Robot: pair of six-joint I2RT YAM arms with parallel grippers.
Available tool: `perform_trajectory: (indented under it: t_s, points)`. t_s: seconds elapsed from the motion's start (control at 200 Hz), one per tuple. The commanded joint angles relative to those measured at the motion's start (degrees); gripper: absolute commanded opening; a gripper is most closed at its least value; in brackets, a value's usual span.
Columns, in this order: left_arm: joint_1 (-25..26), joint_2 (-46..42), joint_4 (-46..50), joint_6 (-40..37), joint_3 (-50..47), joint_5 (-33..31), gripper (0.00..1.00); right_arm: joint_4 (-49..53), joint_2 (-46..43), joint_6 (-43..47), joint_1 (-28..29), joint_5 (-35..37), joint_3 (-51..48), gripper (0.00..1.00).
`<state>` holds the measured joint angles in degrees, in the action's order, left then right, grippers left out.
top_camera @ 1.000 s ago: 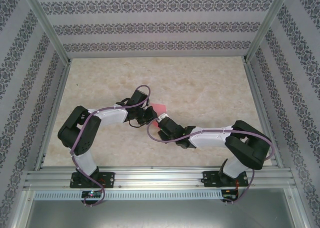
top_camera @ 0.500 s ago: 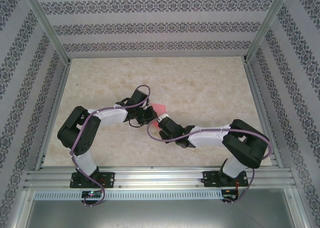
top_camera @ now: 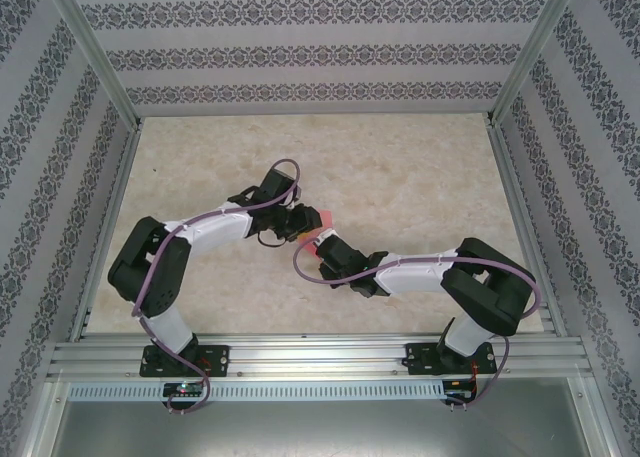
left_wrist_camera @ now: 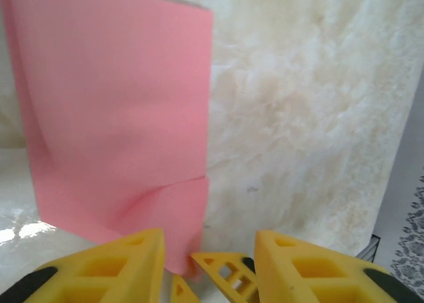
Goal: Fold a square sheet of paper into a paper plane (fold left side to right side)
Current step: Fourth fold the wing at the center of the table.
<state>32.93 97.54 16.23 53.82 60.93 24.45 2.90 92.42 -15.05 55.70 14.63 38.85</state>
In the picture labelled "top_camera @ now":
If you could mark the grey sheet metal panel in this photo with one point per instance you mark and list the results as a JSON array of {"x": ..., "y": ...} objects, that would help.
[{"x": 320, "y": 432}]

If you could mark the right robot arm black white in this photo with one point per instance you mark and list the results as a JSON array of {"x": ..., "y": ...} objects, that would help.
[{"x": 415, "y": 272}]

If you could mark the aluminium mounting rail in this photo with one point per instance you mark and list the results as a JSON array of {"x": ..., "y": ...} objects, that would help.
[{"x": 320, "y": 357}]

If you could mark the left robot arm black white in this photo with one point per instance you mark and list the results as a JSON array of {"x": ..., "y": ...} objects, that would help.
[{"x": 220, "y": 227}]

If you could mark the aluminium frame post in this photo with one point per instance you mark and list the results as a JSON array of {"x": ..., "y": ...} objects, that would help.
[
  {"x": 535, "y": 52},
  {"x": 95, "y": 52}
]

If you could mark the aluminium side rail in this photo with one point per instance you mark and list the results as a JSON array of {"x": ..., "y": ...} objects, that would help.
[
  {"x": 107, "y": 227},
  {"x": 522, "y": 227}
]

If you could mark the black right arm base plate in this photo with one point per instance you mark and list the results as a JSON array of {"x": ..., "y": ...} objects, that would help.
[{"x": 420, "y": 359}]

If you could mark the small controller circuit board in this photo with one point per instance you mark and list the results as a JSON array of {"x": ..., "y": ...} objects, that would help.
[
  {"x": 182, "y": 389},
  {"x": 459, "y": 387}
]

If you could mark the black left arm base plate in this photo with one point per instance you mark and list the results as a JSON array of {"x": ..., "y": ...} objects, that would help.
[{"x": 220, "y": 362}]

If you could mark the pink square paper sheet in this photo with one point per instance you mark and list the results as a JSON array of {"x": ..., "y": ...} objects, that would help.
[{"x": 326, "y": 218}]

